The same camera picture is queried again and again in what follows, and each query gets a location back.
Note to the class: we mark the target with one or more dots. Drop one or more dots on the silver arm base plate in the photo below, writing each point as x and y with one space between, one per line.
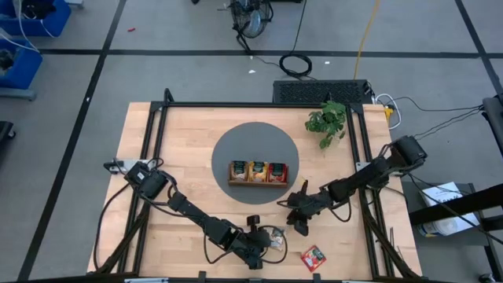
361 166
125 163

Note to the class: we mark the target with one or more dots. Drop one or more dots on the black floor fan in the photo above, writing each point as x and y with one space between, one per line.
251 17

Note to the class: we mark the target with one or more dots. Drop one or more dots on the wooden tea organiser box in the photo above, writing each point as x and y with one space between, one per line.
257 184

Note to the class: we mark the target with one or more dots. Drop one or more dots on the grey round woven placemat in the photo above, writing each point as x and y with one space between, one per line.
251 141

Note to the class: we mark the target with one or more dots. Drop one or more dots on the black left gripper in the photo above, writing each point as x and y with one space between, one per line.
255 239

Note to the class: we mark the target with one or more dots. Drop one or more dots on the mango tea packet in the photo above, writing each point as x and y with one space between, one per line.
258 171

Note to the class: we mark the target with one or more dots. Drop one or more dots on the black metal bar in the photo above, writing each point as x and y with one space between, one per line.
456 206

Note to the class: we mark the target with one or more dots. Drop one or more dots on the white paper sheet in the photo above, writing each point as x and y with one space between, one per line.
440 192

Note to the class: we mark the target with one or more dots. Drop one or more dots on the grey side table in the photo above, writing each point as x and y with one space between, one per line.
412 188

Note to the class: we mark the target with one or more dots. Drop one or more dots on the red floor scrap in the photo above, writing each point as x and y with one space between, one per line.
131 29

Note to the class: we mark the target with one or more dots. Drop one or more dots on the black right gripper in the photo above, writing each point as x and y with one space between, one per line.
308 206

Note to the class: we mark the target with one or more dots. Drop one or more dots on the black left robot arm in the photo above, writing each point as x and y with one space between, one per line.
196 214

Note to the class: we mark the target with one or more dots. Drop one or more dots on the black floor item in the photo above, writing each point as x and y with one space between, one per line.
4 131

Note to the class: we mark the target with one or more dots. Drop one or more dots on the green potted plant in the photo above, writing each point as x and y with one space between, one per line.
328 120

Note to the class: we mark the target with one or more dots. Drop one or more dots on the black aluminium table frame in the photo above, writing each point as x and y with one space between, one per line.
251 104

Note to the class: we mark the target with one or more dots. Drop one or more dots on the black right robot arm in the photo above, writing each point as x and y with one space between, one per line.
365 177

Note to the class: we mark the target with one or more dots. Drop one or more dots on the blue bin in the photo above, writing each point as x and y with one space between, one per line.
47 19
19 67

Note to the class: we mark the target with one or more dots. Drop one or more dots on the black perforated computer case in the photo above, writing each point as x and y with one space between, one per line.
322 91

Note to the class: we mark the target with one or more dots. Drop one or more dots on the strawberry tea packet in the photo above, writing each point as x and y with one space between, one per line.
313 257
277 172

